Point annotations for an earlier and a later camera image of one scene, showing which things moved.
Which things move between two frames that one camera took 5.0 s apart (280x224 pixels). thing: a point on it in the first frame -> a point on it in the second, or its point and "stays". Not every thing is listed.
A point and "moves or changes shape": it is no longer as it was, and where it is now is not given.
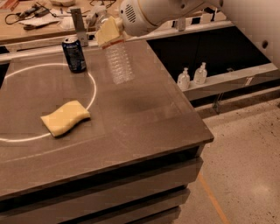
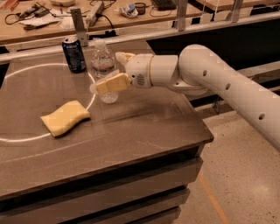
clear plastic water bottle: [119, 62] moves or changes shape
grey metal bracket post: [79, 25] stays
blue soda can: [73, 55] stays
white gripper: [139, 17] -> [138, 71]
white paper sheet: [40, 20] stays
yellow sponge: [64, 119] stays
